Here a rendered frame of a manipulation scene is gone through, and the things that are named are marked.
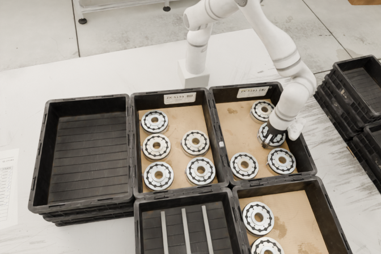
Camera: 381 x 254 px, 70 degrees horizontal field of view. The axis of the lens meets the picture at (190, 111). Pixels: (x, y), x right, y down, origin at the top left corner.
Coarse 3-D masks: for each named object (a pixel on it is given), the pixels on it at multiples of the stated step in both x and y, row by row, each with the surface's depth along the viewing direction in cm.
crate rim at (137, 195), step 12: (132, 96) 103; (132, 108) 100; (132, 120) 97; (132, 132) 94; (216, 132) 96; (132, 144) 92; (216, 144) 94; (132, 156) 89; (132, 168) 87; (228, 180) 87; (156, 192) 84; (168, 192) 84; (180, 192) 84
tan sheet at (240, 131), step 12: (228, 108) 114; (240, 108) 115; (228, 120) 111; (240, 120) 111; (252, 120) 112; (228, 132) 108; (240, 132) 108; (252, 132) 109; (228, 144) 105; (240, 144) 105; (252, 144) 106; (228, 156) 102; (264, 156) 103; (264, 168) 100
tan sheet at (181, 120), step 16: (144, 112) 111; (176, 112) 112; (192, 112) 112; (176, 128) 108; (192, 128) 108; (176, 144) 104; (144, 160) 99; (176, 160) 100; (160, 176) 96; (176, 176) 97; (144, 192) 93
